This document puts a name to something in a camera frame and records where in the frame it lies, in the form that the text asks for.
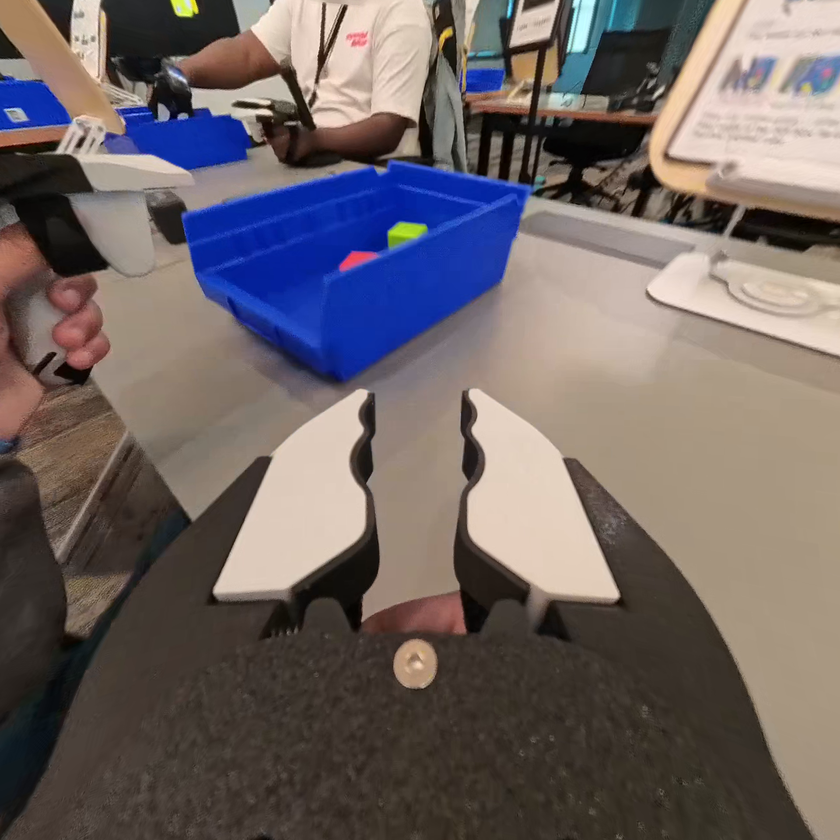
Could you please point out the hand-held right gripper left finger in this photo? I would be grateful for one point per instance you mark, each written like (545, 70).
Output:
(302, 525)

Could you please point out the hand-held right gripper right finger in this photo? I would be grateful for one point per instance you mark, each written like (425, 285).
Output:
(535, 525)

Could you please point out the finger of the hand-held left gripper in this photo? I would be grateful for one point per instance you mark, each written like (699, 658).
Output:
(131, 172)

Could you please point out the blue plastic bin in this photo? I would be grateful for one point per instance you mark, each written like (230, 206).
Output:
(394, 308)
(33, 105)
(190, 141)

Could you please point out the red cube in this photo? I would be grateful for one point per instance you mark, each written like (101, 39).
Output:
(358, 261)

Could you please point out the green cube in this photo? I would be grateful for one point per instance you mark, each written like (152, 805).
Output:
(405, 235)

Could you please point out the person's left forearm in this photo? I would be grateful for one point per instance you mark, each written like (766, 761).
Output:
(26, 577)

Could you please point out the grey desk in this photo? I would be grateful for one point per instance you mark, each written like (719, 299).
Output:
(623, 407)

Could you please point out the person's left hand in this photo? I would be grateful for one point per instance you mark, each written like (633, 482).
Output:
(79, 321)

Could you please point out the wooden board document stand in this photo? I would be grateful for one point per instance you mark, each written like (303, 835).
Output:
(689, 151)
(52, 59)

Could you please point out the white paper strip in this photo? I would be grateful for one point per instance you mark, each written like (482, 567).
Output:
(88, 39)

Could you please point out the black monitor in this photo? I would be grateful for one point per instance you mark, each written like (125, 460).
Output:
(164, 26)

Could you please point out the person's blue jeans leg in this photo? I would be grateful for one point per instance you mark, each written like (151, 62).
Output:
(124, 590)

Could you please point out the grey jacket on chair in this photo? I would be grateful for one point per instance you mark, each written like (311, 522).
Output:
(449, 105)

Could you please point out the small blue bin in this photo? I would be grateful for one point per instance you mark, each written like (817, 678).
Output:
(484, 80)

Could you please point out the wooden side table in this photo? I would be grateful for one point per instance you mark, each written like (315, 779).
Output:
(564, 105)

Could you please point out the black and white marker sign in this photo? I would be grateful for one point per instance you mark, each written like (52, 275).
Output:
(535, 23)

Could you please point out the black office chair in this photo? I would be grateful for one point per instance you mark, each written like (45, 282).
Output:
(610, 85)

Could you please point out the printed instruction sheet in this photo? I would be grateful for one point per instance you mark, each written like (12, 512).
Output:
(774, 98)

